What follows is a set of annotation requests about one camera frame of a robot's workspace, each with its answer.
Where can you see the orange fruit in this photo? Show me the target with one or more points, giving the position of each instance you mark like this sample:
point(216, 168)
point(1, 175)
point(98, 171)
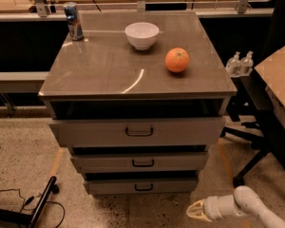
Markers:
point(177, 60)

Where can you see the metal bench rail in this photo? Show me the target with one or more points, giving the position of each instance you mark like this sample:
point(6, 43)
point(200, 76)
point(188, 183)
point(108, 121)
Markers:
point(21, 82)

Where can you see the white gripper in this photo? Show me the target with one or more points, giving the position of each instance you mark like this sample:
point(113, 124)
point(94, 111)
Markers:
point(211, 208)

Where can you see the clear sanitizer bottle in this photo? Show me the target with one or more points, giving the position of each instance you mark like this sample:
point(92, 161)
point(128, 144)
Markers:
point(246, 63)
point(232, 65)

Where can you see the blue silver drink can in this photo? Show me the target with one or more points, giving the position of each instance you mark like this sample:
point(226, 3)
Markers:
point(73, 21)

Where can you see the white ceramic bowl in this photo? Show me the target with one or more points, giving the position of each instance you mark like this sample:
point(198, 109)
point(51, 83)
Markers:
point(141, 35)

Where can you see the grey drawer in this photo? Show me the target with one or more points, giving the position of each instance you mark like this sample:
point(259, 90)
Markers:
point(137, 132)
point(139, 162)
point(126, 183)

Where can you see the wooden side table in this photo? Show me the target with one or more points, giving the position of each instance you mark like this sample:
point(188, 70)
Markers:
point(272, 72)

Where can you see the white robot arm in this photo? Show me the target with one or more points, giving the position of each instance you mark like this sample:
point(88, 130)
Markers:
point(243, 203)

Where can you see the grey drawer cabinet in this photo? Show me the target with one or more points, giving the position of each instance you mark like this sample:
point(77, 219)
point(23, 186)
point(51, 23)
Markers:
point(104, 78)

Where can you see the black office chair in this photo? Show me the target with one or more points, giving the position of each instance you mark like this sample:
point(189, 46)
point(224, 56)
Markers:
point(251, 90)

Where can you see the right clear sanitizer bottle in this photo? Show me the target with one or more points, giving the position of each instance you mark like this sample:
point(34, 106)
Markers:
point(246, 63)

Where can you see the black stand leg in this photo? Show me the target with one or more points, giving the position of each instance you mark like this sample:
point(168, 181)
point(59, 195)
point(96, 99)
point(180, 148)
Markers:
point(29, 220)

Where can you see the left clear sanitizer bottle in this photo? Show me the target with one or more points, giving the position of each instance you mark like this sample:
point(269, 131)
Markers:
point(232, 65)

